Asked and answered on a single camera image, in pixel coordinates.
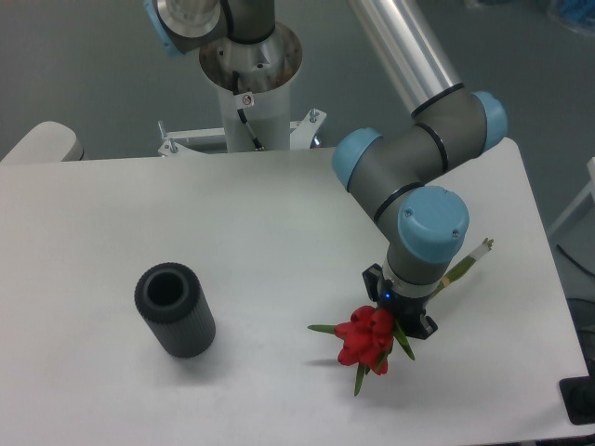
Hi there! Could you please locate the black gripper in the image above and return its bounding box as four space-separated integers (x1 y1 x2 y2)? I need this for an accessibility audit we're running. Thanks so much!
362 263 438 339

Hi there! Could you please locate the red tulip flower bouquet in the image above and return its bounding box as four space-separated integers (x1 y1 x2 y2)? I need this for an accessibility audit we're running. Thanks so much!
308 238 494 396

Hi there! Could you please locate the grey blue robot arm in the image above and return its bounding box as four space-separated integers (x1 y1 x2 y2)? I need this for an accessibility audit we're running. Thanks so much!
144 1 508 339

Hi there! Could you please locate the black device at table edge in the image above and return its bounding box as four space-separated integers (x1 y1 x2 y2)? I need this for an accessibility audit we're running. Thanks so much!
559 376 594 426

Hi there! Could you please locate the black ribbed cylindrical vase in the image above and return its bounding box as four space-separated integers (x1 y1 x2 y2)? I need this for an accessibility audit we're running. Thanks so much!
134 262 216 358

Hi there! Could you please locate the blue object top right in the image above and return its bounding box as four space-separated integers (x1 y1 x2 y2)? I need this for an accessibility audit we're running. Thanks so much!
548 0 594 35

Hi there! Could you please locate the beige chair seat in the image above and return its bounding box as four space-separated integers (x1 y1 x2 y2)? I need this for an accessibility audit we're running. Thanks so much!
1 121 86 165

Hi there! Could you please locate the white metal base frame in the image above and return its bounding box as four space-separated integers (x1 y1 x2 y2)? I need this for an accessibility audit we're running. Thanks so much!
157 108 327 157

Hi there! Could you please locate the black cable on pedestal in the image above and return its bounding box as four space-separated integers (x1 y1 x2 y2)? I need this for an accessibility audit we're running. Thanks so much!
231 69 266 152

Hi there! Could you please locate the white shelf frame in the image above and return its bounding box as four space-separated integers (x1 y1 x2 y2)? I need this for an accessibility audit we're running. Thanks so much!
546 158 594 239

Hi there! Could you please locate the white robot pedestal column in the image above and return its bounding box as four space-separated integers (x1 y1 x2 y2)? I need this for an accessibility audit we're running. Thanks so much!
199 22 302 152

